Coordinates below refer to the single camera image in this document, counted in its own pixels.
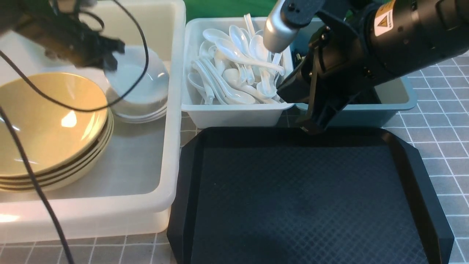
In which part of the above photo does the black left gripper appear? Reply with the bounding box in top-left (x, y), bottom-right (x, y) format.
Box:
top-left (15, 11), bottom-right (125, 71)

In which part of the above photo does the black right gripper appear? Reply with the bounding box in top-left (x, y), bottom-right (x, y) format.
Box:
top-left (278, 28), bottom-right (377, 134)

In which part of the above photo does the yellow noodle bowl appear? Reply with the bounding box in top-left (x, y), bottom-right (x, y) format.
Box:
top-left (0, 72), bottom-right (108, 173)

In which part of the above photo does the white square sauce dish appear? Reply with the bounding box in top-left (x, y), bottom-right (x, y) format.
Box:
top-left (104, 45), bottom-right (170, 104)

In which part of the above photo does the white soup spoon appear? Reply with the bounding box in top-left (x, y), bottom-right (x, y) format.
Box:
top-left (229, 25), bottom-right (255, 85)

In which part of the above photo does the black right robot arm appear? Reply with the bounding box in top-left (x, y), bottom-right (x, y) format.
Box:
top-left (263, 0), bottom-right (469, 134)

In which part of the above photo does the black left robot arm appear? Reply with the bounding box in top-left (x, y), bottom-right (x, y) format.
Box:
top-left (0, 0), bottom-right (125, 71)

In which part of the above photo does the top stacked yellow bowl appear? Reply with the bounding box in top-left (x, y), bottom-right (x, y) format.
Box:
top-left (12, 110), bottom-right (114, 189)

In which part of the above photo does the stacked yellow bowl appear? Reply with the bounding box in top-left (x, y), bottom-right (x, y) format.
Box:
top-left (0, 123), bottom-right (114, 193)
top-left (12, 110), bottom-right (114, 189)
top-left (0, 113), bottom-right (114, 193)

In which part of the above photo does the middle stacked yellow bowl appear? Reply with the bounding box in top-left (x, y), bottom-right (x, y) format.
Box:
top-left (0, 113), bottom-right (114, 193)

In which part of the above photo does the bottom stacked yellow bowl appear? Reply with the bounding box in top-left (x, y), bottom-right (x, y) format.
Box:
top-left (0, 123), bottom-right (114, 193)

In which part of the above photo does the blue chopstick bin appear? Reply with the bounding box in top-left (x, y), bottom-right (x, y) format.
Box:
top-left (288, 18), bottom-right (417, 127)

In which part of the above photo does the white spoon front of bin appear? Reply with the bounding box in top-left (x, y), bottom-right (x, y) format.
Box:
top-left (222, 68), bottom-right (280, 104)

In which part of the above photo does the top stacked white dish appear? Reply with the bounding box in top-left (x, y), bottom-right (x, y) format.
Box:
top-left (110, 88), bottom-right (167, 119)

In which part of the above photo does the stacked white dish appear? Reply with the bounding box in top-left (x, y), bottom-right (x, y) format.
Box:
top-left (112, 107), bottom-right (167, 124)
top-left (110, 88), bottom-right (167, 119)

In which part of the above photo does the long white spoon on top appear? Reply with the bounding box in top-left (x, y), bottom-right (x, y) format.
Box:
top-left (215, 38), bottom-right (285, 75)

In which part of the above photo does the lower stacked white dish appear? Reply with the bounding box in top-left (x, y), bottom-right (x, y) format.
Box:
top-left (112, 107), bottom-right (167, 124)

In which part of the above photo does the grey grid tablecloth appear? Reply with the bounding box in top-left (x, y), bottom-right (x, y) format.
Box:
top-left (0, 51), bottom-right (469, 264)

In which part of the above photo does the black serving tray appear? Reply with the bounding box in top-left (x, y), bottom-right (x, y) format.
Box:
top-left (167, 127), bottom-right (455, 264)

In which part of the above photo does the green backdrop cloth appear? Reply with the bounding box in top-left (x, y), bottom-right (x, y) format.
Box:
top-left (184, 0), bottom-right (277, 21)

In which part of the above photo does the white spoon bin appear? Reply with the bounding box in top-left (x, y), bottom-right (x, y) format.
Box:
top-left (181, 17), bottom-right (293, 129)

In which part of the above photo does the large white plastic tub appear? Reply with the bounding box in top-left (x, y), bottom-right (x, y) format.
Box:
top-left (1, 0), bottom-right (186, 243)

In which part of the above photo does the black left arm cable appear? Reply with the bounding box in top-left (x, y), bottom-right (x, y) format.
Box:
top-left (0, 0), bottom-right (149, 264)

